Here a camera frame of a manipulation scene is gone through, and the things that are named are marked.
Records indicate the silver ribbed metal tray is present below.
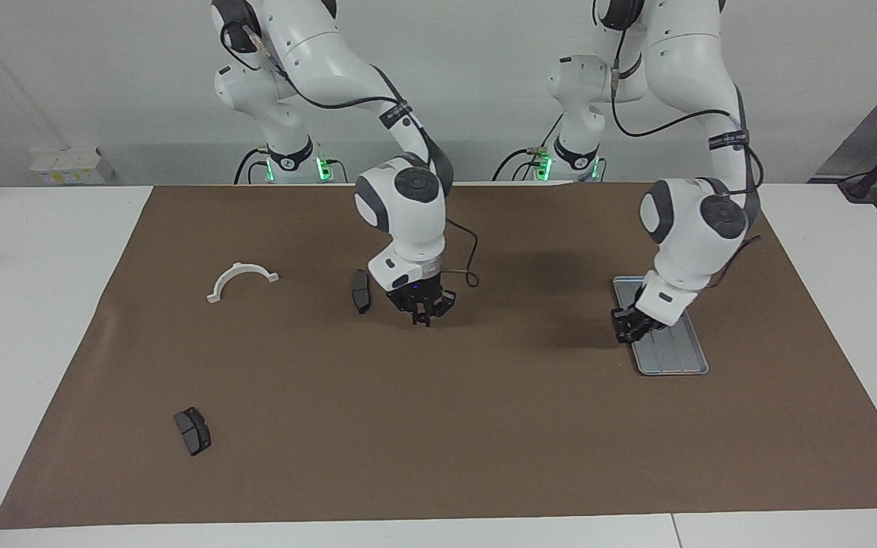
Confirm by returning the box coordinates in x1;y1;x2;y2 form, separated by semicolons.
612;276;710;377

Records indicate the brown table mat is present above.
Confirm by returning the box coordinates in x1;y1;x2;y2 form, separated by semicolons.
0;181;877;530

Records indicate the slotted dark grey brake pad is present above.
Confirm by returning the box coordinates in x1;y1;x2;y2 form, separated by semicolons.
174;407;212;457

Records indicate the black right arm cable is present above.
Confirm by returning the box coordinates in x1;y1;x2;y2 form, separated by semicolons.
222;19;481;288

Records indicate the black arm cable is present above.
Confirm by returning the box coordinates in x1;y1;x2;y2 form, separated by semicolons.
222;19;481;288
610;30;765;290

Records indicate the black robot base power cable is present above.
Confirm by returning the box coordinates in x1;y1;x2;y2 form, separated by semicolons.
492;114;565;182
234;148;272;185

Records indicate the white curved plastic bracket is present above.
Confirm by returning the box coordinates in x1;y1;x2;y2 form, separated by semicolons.
206;262;281;304

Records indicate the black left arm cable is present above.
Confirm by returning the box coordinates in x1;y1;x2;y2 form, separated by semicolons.
610;30;765;290

